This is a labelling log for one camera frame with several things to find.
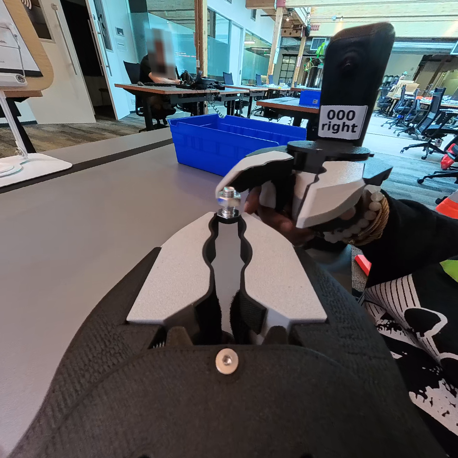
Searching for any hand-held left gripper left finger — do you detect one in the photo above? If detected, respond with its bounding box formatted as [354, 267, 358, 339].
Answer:
[126, 212, 222, 337]

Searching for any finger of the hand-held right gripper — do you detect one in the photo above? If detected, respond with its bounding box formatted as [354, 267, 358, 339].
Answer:
[216, 150, 295, 213]
[293, 161, 368, 230]

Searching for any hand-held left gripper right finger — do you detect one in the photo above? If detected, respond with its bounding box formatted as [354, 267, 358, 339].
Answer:
[235, 212, 328, 337]

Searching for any silver hex nut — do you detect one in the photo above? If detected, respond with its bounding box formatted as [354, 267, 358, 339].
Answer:
[216, 186, 242, 204]

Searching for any silver hex bolt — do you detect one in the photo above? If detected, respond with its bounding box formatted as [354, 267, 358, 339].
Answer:
[217, 201, 241, 222]

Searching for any blue plastic bin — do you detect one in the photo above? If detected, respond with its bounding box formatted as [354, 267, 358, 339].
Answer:
[298, 88, 323, 109]
[169, 115, 309, 178]

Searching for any person's right forearm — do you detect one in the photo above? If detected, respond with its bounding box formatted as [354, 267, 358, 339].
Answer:
[360, 192, 458, 288]

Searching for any green plant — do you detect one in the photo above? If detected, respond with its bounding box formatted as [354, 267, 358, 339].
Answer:
[307, 40, 328, 71]

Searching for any wooden office desk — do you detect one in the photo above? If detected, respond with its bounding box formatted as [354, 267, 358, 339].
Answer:
[256, 98, 322, 138]
[115, 82, 267, 134]

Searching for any small red object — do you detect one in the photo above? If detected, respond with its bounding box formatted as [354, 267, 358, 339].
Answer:
[354, 253, 373, 277]

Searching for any orange traffic cone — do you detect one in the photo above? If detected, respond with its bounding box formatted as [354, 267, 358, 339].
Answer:
[435, 196, 458, 220]

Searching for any wooden pillar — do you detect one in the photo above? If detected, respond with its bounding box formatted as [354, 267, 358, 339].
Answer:
[194, 0, 209, 79]

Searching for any black printed shirt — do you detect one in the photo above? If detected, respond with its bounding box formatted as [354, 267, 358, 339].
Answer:
[362, 261, 458, 458]

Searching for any white sign stand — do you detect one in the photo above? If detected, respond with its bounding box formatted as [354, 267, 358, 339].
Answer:
[0, 92, 73, 189]

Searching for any instruction sign board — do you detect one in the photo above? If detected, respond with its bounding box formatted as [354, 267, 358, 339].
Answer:
[0, 0, 55, 91]

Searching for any white bead bracelet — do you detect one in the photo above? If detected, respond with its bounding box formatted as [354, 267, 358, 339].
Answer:
[322, 188, 388, 246]

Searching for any gold bracelet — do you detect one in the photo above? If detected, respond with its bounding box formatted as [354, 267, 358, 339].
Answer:
[354, 192, 392, 248]

